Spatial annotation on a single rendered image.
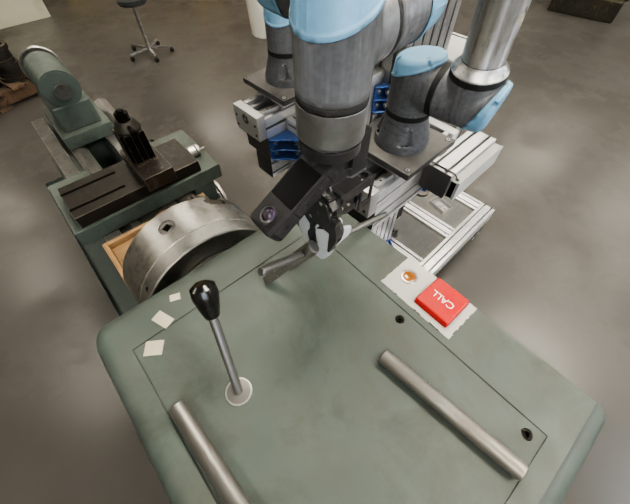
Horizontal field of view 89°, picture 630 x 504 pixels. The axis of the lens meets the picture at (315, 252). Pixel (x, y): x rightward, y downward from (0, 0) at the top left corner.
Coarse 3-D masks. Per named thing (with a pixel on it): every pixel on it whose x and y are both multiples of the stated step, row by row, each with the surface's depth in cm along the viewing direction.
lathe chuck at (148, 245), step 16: (176, 208) 66; (192, 208) 66; (208, 208) 68; (224, 208) 70; (240, 208) 79; (160, 224) 64; (176, 224) 63; (192, 224) 63; (208, 224) 64; (144, 240) 63; (160, 240) 62; (176, 240) 61; (128, 256) 65; (144, 256) 62; (160, 256) 61; (128, 272) 66; (144, 272) 62
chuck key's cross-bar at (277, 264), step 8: (376, 216) 62; (384, 216) 63; (360, 224) 58; (368, 224) 59; (352, 232) 56; (288, 256) 44; (296, 256) 45; (304, 256) 47; (272, 264) 41; (280, 264) 42; (288, 264) 44; (264, 272) 39
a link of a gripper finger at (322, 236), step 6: (318, 228) 45; (348, 228) 49; (318, 234) 46; (324, 234) 44; (348, 234) 50; (318, 240) 47; (324, 240) 45; (324, 246) 46; (318, 252) 49; (324, 252) 47; (330, 252) 48; (324, 258) 51
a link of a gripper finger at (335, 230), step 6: (336, 222) 41; (324, 228) 43; (330, 228) 42; (336, 228) 41; (342, 228) 42; (330, 234) 43; (336, 234) 42; (342, 234) 43; (330, 240) 44; (336, 240) 43; (330, 246) 45
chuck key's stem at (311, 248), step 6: (306, 246) 46; (312, 246) 46; (318, 246) 47; (294, 252) 48; (306, 252) 46; (312, 252) 46; (306, 258) 47; (294, 264) 48; (300, 264) 48; (276, 270) 51; (282, 270) 50; (288, 270) 49; (264, 276) 52; (270, 276) 52; (276, 276) 51; (270, 282) 52
